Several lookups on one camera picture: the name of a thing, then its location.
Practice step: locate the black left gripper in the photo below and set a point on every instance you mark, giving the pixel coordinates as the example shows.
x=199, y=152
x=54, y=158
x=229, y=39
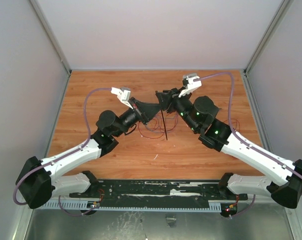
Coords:
x=144, y=111

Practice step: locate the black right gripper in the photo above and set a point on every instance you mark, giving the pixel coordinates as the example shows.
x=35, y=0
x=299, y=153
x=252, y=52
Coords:
x=171, y=100

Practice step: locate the black zip tie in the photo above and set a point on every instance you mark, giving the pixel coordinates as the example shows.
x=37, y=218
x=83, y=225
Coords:
x=164, y=124

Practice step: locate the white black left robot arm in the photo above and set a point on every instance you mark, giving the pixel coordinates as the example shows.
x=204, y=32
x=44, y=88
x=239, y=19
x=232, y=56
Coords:
x=35, y=181

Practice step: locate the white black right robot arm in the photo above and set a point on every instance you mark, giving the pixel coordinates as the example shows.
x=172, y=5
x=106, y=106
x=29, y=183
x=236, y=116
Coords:
x=281, y=178

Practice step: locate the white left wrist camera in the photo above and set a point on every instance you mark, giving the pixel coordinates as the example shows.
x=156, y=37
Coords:
x=123, y=95

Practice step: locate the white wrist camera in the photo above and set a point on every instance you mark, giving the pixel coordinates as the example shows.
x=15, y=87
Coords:
x=191, y=82
x=123, y=95

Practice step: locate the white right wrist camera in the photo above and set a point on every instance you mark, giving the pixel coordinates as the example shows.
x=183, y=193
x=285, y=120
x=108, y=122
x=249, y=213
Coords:
x=191, y=82

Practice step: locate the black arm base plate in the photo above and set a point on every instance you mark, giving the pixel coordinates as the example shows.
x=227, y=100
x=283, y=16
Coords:
x=156, y=193

